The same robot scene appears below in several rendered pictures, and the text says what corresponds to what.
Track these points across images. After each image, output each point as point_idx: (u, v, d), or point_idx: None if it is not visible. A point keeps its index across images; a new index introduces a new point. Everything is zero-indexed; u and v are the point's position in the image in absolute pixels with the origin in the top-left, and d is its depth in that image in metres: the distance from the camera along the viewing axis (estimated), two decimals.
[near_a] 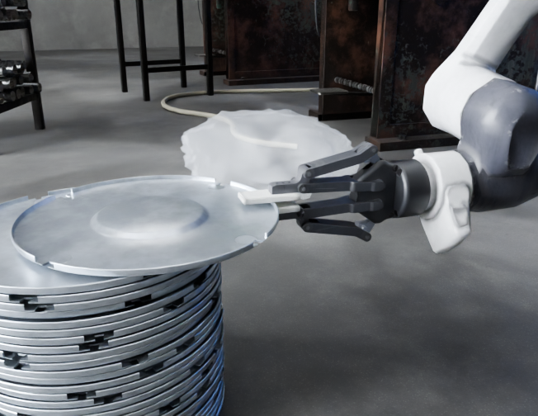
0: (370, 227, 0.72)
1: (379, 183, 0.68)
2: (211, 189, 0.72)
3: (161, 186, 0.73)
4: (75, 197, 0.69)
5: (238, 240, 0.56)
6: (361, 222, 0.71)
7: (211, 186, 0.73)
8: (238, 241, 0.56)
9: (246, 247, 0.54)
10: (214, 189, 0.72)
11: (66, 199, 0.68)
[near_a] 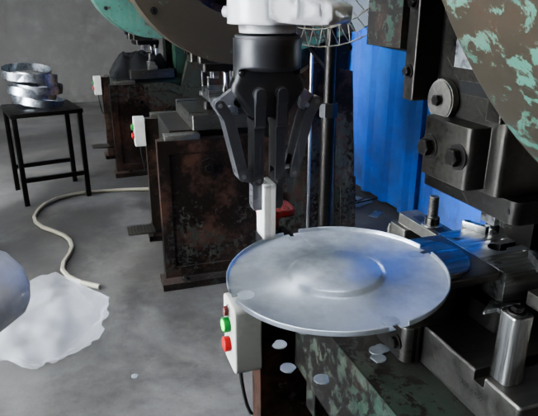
0: (307, 94, 0.63)
1: (257, 97, 0.60)
2: (384, 316, 0.63)
3: (419, 294, 0.67)
4: (417, 255, 0.77)
5: (247, 291, 0.70)
6: (299, 104, 0.63)
7: (393, 318, 0.62)
8: (246, 291, 0.70)
9: (227, 286, 0.70)
10: (382, 317, 0.63)
11: (415, 252, 0.78)
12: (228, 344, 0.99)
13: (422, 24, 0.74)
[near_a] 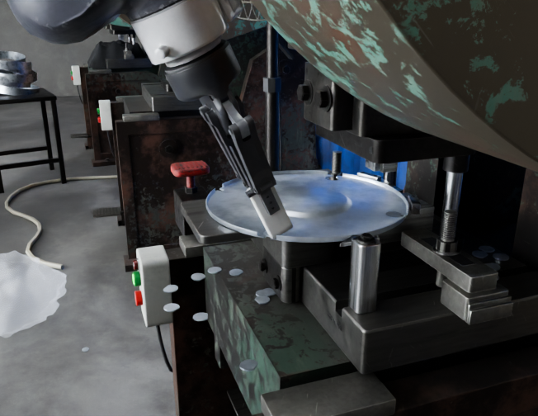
0: None
1: (242, 103, 0.59)
2: (386, 213, 0.76)
3: (379, 196, 0.82)
4: None
5: None
6: None
7: (393, 212, 0.76)
8: (267, 231, 0.70)
9: (249, 231, 0.69)
10: (386, 214, 0.76)
11: None
12: (139, 298, 1.01)
13: None
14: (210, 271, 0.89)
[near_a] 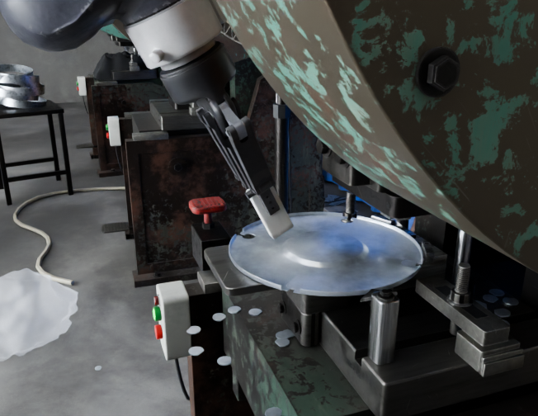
0: None
1: (238, 104, 0.59)
2: None
3: (304, 221, 0.94)
4: None
5: (405, 264, 0.79)
6: None
7: None
8: (406, 265, 0.79)
9: (417, 269, 0.76)
10: None
11: None
12: (160, 332, 1.05)
13: None
14: (229, 310, 0.93)
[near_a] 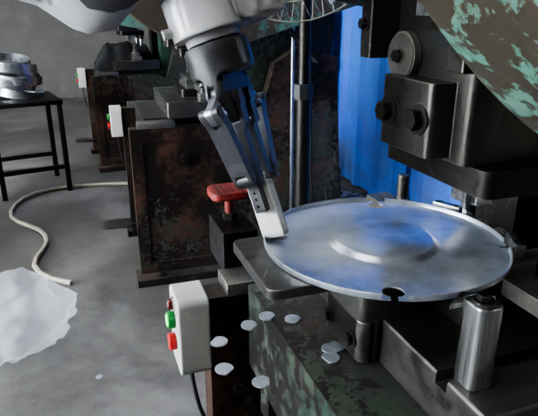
0: (253, 92, 0.68)
1: (240, 96, 0.62)
2: None
3: (303, 260, 0.62)
4: None
5: None
6: None
7: None
8: None
9: (392, 200, 0.80)
10: None
11: None
12: (174, 342, 0.88)
13: None
14: (261, 317, 0.76)
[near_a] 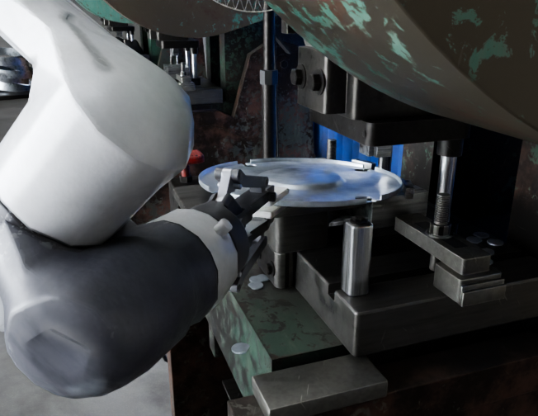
0: None
1: None
2: None
3: None
4: None
5: None
6: None
7: None
8: None
9: (256, 159, 0.92)
10: None
11: None
12: None
13: None
14: None
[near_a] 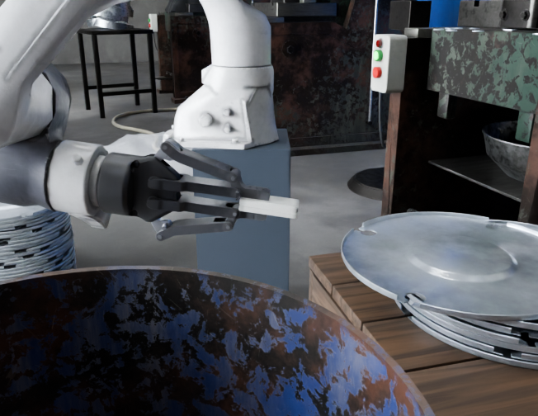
0: (158, 224, 0.69)
1: None
2: None
3: (366, 254, 0.69)
4: None
5: None
6: (167, 219, 0.69)
7: None
8: None
9: (515, 224, 0.77)
10: None
11: None
12: (379, 70, 1.34)
13: None
14: (455, 27, 1.22)
